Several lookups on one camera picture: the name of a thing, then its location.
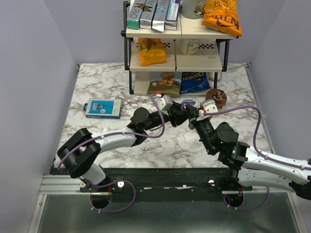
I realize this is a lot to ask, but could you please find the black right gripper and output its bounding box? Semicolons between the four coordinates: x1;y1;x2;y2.
185;104;215;154

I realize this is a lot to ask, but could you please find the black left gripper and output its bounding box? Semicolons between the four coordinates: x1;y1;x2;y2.
143;100;188;132

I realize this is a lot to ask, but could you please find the purple earbud charging case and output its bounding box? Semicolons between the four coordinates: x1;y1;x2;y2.
181;100;196;106

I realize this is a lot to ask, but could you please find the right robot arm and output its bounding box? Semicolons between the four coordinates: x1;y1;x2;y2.
181;104;311;200

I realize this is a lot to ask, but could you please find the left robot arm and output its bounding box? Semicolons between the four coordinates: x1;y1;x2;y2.
57;102;188;192

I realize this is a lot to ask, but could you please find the blue Doritos bag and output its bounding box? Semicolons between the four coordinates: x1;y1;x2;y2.
180;72;210;94

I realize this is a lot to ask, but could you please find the brown cookie bag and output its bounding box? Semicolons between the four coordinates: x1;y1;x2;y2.
147;71;182;97

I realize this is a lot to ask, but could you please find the silver can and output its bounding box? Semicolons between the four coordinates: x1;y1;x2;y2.
208;72;222;81

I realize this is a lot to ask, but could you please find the beige three-tier shelf rack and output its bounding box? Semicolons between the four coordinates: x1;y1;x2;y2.
121;0;235;95

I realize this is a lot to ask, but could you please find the white yogurt cup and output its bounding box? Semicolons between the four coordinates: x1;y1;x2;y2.
179;39;200;55

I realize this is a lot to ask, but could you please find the orange snack bag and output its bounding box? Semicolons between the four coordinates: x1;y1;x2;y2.
138;38;167;67

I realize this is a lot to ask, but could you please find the blue razor box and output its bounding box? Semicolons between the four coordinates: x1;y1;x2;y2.
84;98;123;119

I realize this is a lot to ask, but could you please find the purple white box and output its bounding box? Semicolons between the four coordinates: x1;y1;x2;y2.
165;0;180;31

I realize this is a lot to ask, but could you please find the orange kettle chips bag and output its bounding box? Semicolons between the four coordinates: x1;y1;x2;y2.
201;0;243;37

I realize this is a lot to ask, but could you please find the grey printed mug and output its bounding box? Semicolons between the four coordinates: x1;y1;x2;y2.
181;0;207;19

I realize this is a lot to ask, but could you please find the silver blue RO box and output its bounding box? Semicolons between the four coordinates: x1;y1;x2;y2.
152;0;170;32

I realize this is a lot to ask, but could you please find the teal RO box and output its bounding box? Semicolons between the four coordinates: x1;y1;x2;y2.
126;0;146;30

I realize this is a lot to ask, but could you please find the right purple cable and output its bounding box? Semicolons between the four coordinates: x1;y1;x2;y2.
199;104;311;212

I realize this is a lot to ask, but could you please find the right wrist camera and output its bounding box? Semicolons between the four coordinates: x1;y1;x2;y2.
197;100;218;121

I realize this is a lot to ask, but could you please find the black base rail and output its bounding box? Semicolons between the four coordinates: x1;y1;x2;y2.
80;168;252;206

